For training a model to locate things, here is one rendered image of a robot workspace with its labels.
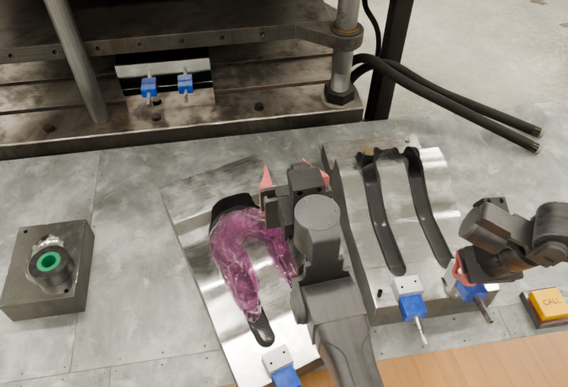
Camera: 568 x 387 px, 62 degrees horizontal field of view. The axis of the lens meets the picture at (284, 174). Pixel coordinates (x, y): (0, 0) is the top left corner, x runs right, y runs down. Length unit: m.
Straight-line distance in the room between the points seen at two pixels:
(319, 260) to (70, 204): 0.87
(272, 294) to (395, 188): 0.38
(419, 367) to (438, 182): 0.41
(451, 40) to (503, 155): 2.07
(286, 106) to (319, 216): 0.96
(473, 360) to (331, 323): 0.55
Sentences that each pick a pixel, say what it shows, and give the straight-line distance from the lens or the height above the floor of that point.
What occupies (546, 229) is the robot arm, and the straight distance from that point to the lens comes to 0.78.
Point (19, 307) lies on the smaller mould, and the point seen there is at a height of 0.85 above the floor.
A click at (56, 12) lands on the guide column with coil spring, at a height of 1.16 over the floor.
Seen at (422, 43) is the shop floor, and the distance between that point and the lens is 3.38.
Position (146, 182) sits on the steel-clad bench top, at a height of 0.80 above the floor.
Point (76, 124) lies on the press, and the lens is 1.58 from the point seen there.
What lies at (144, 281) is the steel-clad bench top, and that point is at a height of 0.80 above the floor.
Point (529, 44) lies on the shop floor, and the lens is 3.63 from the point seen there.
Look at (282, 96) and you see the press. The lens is 1.55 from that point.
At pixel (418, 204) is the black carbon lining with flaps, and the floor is 0.89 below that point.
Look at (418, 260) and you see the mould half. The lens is 1.06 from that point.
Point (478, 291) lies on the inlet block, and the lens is 0.99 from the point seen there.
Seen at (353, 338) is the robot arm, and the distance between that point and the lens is 0.58.
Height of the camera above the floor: 1.76
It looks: 48 degrees down
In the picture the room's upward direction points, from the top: straight up
